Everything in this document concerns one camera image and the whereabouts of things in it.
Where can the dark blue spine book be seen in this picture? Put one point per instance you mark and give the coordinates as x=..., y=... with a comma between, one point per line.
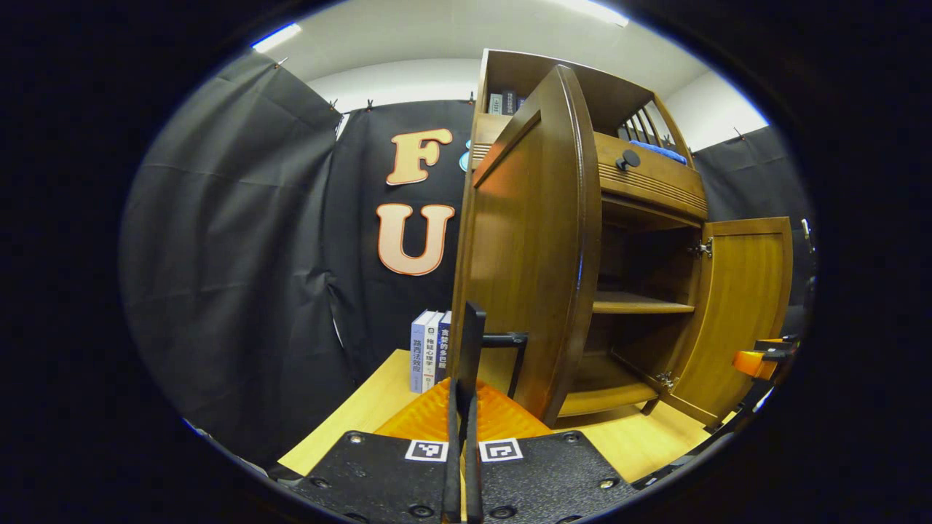
x=444, y=346

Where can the wooden double-door shoe cabinet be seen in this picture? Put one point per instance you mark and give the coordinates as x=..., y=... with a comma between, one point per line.
x=633, y=302

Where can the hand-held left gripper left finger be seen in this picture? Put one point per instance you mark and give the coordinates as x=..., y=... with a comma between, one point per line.
x=453, y=473

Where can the blue towel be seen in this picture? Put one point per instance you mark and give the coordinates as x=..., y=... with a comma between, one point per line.
x=659, y=151

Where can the white spine book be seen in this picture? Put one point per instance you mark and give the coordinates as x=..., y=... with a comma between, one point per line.
x=432, y=360

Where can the dark grey book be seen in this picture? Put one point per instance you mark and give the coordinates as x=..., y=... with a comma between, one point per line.
x=509, y=102

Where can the light blue spine book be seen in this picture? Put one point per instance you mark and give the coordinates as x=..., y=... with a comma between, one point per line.
x=418, y=356

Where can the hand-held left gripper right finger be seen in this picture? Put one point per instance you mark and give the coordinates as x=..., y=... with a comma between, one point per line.
x=473, y=473

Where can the wooden drawer with black knob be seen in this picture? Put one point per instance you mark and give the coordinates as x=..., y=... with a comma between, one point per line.
x=655, y=182

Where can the black backdrop cloth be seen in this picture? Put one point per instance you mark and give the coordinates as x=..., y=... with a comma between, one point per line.
x=240, y=255

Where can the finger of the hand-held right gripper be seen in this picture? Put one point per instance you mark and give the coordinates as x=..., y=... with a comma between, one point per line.
x=785, y=343
x=756, y=364

